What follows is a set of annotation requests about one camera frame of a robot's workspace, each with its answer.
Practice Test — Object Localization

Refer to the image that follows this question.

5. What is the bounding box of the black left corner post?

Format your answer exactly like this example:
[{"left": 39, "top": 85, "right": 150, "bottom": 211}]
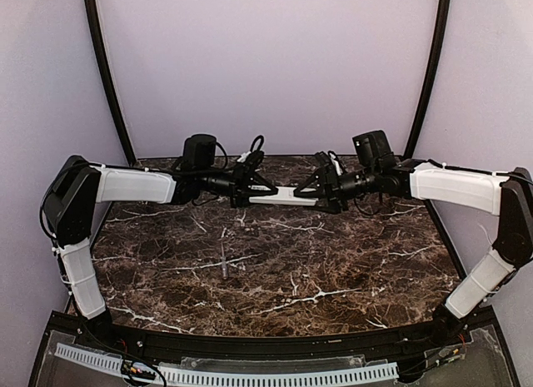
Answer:
[{"left": 83, "top": 0, "right": 137, "bottom": 165}]

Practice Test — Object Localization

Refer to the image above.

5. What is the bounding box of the white left cable duct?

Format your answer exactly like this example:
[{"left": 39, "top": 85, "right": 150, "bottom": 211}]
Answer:
[{"left": 54, "top": 343, "right": 122, "bottom": 376}]

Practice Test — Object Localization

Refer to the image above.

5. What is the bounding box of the black corner post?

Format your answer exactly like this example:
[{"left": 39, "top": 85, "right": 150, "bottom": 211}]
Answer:
[
  {"left": 403, "top": 0, "right": 451, "bottom": 158},
  {"left": 83, "top": 0, "right": 137, "bottom": 165}
]

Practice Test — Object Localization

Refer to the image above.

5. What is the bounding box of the white remote control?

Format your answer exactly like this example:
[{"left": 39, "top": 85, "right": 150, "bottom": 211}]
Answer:
[{"left": 251, "top": 186, "right": 318, "bottom": 206}]

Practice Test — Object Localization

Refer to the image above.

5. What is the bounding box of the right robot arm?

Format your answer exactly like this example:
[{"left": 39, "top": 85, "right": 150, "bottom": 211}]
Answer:
[{"left": 294, "top": 130, "right": 532, "bottom": 320}]

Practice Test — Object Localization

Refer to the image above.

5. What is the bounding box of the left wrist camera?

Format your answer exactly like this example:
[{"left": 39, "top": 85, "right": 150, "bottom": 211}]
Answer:
[{"left": 237, "top": 135, "right": 265, "bottom": 170}]

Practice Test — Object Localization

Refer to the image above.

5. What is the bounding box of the white cable duct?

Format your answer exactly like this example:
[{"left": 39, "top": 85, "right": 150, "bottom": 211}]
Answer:
[
  {"left": 161, "top": 363, "right": 399, "bottom": 387},
  {"left": 54, "top": 343, "right": 122, "bottom": 376}
]

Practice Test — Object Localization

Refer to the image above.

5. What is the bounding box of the black right corner post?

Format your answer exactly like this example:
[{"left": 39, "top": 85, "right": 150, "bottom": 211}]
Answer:
[{"left": 403, "top": 0, "right": 451, "bottom": 158}]

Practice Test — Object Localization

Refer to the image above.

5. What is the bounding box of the white right cable duct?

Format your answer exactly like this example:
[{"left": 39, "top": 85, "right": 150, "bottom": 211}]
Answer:
[{"left": 161, "top": 363, "right": 399, "bottom": 387}]

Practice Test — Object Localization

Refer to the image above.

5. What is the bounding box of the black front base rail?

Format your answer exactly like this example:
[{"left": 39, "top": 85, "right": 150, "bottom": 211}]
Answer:
[{"left": 32, "top": 306, "right": 510, "bottom": 375}]

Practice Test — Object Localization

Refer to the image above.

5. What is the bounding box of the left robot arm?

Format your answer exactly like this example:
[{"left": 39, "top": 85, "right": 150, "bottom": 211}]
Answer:
[{"left": 40, "top": 134, "right": 278, "bottom": 320}]

